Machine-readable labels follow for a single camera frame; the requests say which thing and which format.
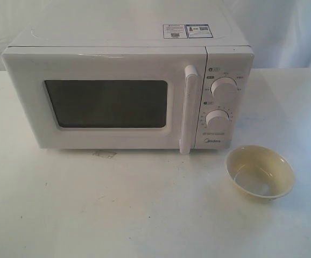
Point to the white Midea microwave body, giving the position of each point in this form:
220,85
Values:
155,24

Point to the white appliance control knob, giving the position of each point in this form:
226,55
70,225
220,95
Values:
217,120
224,89

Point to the cream ceramic bowl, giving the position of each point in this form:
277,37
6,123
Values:
259,172

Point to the white microwave door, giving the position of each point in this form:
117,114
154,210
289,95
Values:
109,97

